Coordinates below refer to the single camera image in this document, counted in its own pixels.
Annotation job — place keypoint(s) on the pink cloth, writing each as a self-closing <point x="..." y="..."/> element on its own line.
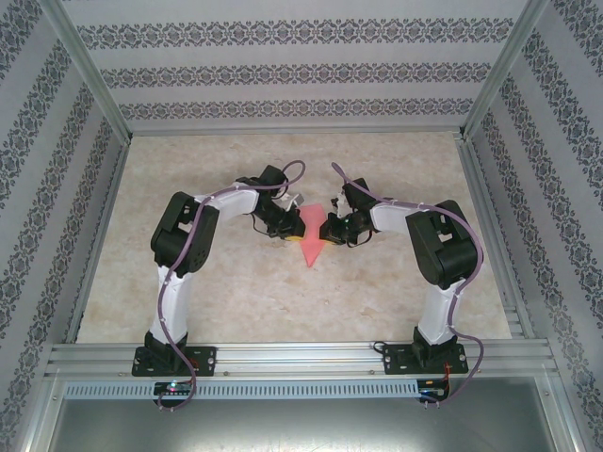
<point x="312" y="252"/>

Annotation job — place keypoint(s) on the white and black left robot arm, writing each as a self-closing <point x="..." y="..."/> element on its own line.
<point x="169" y="306"/>

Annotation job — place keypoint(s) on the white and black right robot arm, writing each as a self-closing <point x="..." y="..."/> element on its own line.
<point x="438" y="311"/>

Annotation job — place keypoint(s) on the grey sheet metal tray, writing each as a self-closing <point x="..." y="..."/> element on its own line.
<point x="301" y="424"/>

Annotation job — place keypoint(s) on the small dark circuit board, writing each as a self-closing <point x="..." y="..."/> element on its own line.
<point x="431" y="392"/>

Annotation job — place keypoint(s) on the circuit board with green light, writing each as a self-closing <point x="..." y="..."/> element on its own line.
<point x="181" y="389"/>

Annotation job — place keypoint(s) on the thin aluminium wall rail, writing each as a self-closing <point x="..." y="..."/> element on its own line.
<point x="297" y="130"/>

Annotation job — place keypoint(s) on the aluminium table side rail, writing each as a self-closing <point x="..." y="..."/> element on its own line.
<point x="493" y="235"/>
<point x="98" y="235"/>

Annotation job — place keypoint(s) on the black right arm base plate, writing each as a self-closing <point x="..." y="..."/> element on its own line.
<point x="393" y="360"/>

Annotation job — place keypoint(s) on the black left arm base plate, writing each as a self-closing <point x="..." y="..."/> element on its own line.
<point x="207" y="361"/>

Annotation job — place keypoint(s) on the aluminium frame post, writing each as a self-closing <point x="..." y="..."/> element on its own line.
<point x="501" y="70"/>
<point x="89" y="70"/>

